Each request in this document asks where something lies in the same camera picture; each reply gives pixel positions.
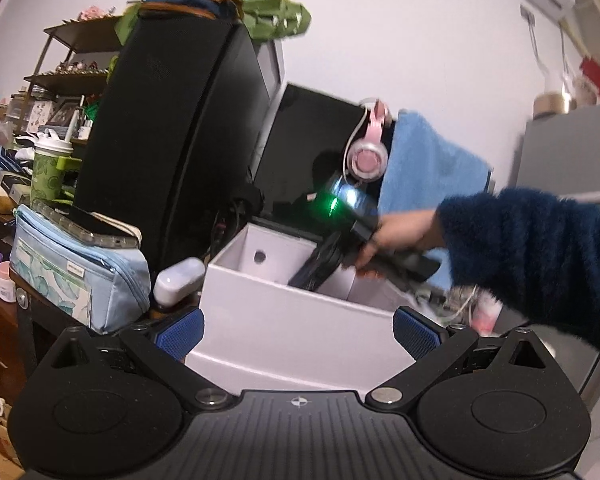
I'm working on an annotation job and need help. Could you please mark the dark blue fuzzy sleeve forearm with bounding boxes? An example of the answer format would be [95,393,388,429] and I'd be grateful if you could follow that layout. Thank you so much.
[437,188,600,350]

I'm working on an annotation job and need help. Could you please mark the person right hand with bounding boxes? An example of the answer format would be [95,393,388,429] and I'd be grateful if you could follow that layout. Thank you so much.
[354,209,445,276]

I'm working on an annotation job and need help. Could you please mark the pink cat-ear headset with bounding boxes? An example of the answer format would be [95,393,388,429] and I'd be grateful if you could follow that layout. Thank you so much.
[341,98,392,183]

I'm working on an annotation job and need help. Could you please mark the white pink lotion bottle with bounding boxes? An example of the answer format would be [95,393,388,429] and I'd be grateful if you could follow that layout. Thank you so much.
[469,289,502,336]

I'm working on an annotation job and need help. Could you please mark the white earbuds case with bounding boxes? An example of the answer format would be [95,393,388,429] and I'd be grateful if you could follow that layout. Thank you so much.
[152,257,207,308]

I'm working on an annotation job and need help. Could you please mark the light blue pencil pouch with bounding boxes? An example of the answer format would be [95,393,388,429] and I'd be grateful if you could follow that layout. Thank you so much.
[9,205,151,335]

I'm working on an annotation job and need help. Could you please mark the black computer monitor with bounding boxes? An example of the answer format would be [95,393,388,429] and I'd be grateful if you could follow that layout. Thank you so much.
[251,81,397,231]

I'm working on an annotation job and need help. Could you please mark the blue terry towel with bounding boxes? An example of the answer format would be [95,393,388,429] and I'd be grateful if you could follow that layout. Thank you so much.
[377,108,494,291]

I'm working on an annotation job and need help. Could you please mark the white open cardboard box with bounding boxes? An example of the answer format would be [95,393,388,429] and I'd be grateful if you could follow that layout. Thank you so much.
[185,224,414,394]

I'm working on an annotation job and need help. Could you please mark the grey storage box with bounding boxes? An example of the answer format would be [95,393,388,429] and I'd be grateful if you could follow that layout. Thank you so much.
[249,40,286,179]

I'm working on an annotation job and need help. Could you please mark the black computer tower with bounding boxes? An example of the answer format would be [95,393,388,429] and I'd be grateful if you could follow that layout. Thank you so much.
[74,15,270,274]

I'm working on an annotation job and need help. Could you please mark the green paper cup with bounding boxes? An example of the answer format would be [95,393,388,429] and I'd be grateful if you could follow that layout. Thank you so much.
[30,136,76,203]

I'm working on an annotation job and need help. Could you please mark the wooden shelf rack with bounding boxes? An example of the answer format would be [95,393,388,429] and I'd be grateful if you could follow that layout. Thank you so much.
[14,14,121,131]

